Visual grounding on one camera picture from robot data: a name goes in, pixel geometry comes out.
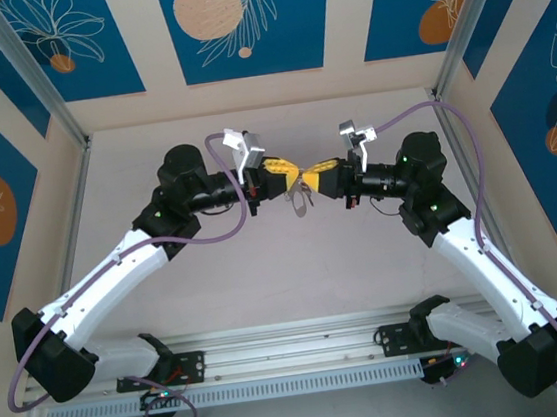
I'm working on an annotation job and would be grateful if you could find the grey metal keyring holder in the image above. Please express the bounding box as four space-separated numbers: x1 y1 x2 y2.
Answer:
283 179 313 222

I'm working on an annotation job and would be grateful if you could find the black controller board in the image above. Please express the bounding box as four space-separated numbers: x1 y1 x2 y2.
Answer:
419 351 476 388
137 386 184 412

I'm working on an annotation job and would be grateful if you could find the aluminium table side rail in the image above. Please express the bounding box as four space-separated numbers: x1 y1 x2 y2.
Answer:
31 134 114 316
425 82 503 251

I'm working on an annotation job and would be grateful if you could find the thin black gripper wire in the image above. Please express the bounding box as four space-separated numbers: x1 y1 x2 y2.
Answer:
370 192 405 220

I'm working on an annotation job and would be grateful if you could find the aluminium frame post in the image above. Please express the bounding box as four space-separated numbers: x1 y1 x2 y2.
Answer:
0 0 92 159
423 0 539 101

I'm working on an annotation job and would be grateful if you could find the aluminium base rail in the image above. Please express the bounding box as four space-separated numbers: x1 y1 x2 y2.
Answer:
20 290 557 407

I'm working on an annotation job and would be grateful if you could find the thin red wire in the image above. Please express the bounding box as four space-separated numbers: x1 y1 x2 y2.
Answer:
168 363 192 384

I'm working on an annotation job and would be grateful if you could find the white slotted cable duct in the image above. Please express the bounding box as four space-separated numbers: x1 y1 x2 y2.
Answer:
43 358 425 417

